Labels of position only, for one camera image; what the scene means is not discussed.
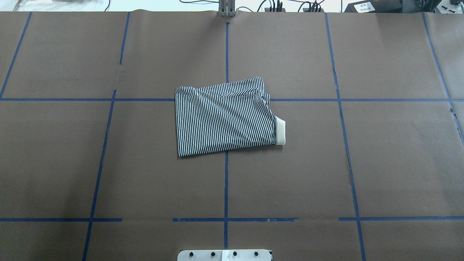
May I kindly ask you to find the navy white striped polo shirt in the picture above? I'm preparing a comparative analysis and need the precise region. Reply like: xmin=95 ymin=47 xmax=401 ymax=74
xmin=175 ymin=76 xmax=286 ymax=157

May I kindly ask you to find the black orange power strip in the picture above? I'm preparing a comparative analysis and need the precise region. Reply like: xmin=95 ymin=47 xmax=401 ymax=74
xmin=258 ymin=0 xmax=324 ymax=13

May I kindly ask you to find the black computer box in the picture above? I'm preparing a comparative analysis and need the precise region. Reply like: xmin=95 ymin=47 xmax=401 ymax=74
xmin=343 ymin=0 xmax=403 ymax=13

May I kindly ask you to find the aluminium frame post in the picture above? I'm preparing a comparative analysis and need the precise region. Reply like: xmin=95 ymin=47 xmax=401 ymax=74
xmin=218 ymin=0 xmax=236 ymax=17

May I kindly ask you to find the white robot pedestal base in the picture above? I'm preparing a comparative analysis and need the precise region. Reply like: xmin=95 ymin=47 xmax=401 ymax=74
xmin=177 ymin=249 xmax=273 ymax=261

